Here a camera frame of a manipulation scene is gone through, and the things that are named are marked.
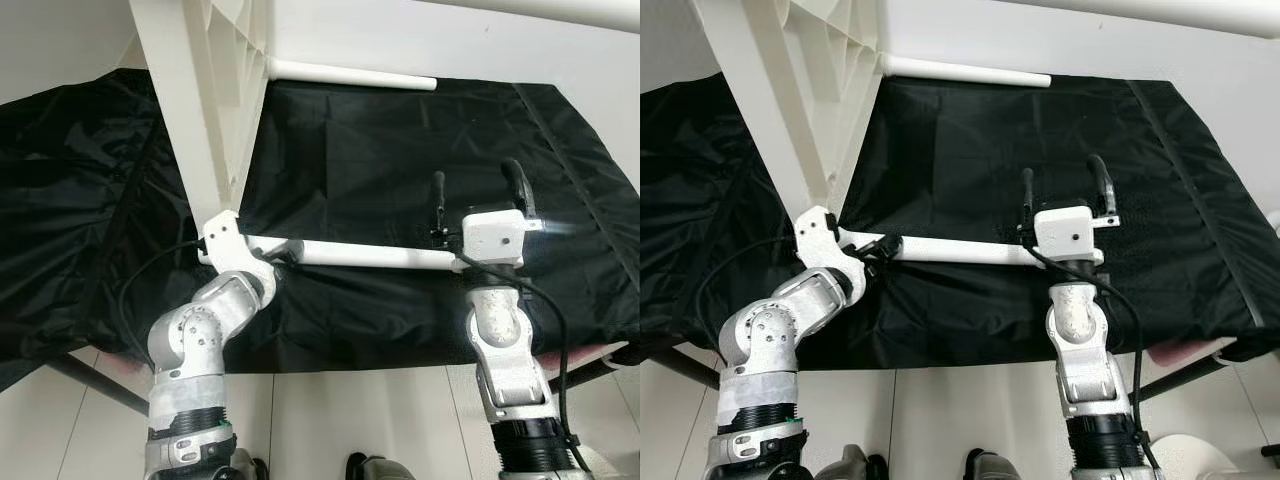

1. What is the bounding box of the white plastic table top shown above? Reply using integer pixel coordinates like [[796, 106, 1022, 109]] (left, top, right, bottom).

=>
[[128, 0, 273, 241], [690, 0, 886, 236]]

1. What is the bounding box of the black cloth table cover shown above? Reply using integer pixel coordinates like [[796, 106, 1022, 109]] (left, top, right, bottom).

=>
[[640, 72, 1280, 371], [0, 68, 641, 366]]

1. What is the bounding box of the pink table edge piece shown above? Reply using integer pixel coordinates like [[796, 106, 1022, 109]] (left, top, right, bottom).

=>
[[540, 340, 631, 366], [1150, 338, 1241, 363]]

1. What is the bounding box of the black metal table leg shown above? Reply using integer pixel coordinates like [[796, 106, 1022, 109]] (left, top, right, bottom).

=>
[[45, 350, 151, 416], [640, 345, 721, 391], [545, 355, 621, 386], [1135, 355, 1231, 401]]

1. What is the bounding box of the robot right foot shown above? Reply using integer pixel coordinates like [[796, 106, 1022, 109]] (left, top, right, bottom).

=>
[[965, 448, 1036, 480], [345, 452, 416, 480]]

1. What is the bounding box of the white round stand base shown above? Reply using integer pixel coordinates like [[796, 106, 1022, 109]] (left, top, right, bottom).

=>
[[1150, 432, 1251, 480]]

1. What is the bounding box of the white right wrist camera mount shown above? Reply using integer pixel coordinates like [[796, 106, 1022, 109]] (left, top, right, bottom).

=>
[[1032, 205, 1106, 266], [460, 205, 529, 271]]

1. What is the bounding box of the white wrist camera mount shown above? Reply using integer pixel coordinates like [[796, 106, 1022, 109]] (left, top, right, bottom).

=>
[[198, 210, 276, 291], [795, 205, 866, 286], [460, 205, 529, 271], [1032, 205, 1106, 266]]

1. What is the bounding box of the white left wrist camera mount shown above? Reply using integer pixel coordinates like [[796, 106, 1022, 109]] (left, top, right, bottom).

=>
[[795, 205, 866, 286], [198, 210, 276, 291]]

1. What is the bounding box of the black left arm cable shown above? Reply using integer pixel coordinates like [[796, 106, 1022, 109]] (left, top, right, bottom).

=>
[[695, 238, 801, 341], [115, 240, 211, 351]]

